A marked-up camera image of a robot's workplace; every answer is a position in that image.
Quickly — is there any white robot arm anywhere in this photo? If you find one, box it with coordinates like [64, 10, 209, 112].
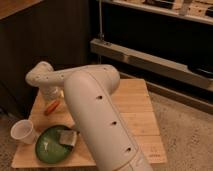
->
[26, 61, 153, 171]

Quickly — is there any grey sponge block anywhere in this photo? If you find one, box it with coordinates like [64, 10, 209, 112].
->
[59, 130, 78, 146]

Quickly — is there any white paper cup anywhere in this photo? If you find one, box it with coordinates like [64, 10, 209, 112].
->
[10, 119, 36, 144]

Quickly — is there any green plate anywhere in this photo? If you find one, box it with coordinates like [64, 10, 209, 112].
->
[35, 125, 75, 164]

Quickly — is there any metal pole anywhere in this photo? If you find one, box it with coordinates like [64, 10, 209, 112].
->
[98, 0, 104, 41]

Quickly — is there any upper shelf with items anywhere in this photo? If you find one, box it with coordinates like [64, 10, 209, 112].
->
[102, 0, 213, 26]

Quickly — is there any grey metal shelf rail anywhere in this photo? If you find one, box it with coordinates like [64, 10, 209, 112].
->
[90, 39, 213, 114]

